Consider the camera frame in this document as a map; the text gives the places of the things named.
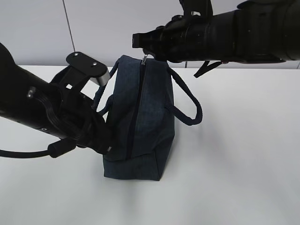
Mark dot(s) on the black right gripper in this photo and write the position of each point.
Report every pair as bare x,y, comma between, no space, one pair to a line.
160,42

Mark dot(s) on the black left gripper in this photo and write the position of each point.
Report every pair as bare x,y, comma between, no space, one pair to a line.
85,127

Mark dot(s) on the dark blue lunch bag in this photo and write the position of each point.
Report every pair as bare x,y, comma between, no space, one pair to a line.
141,115

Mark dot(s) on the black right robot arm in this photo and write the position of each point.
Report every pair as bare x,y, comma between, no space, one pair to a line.
256,32

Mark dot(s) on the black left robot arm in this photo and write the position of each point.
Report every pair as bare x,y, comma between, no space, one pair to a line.
58,107

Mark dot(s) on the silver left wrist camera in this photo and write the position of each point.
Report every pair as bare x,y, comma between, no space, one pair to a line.
81,69

